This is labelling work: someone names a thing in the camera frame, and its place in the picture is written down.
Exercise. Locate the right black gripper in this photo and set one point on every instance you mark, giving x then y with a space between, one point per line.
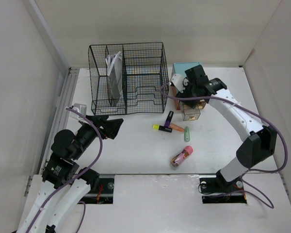
192 103

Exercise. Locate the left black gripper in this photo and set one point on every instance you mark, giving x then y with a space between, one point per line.
111 127

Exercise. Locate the clear drawer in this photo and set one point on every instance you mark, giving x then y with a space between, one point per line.
188 113

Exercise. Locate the grey booklet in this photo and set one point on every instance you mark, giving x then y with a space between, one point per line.
114 64

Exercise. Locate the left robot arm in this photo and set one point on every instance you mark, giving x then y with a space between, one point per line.
64 184

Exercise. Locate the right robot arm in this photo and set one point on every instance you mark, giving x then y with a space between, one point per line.
258 140

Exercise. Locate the teal drawer box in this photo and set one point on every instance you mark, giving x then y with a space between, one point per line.
180 68

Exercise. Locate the purple highlighter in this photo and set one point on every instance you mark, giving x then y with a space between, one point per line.
169 119

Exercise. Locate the green highlighter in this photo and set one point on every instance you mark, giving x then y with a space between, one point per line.
186 134

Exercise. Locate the yellow highlighter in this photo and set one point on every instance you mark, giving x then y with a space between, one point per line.
161 128

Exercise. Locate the orange highlighter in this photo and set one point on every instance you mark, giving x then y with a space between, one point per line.
177 128

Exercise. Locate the pink capped clear tube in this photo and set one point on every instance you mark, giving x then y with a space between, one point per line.
177 160

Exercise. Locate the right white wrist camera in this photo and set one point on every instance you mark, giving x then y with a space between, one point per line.
179 82

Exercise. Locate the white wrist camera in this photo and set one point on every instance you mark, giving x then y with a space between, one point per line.
80 108
179 82

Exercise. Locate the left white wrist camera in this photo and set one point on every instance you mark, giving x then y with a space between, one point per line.
80 108

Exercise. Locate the aluminium rail frame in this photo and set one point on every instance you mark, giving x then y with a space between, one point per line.
65 88

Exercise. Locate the black wire mesh organizer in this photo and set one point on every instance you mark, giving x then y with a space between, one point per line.
144 72

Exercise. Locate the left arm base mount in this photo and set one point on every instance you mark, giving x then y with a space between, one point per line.
103 194

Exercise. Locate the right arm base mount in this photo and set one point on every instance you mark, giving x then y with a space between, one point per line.
214 192

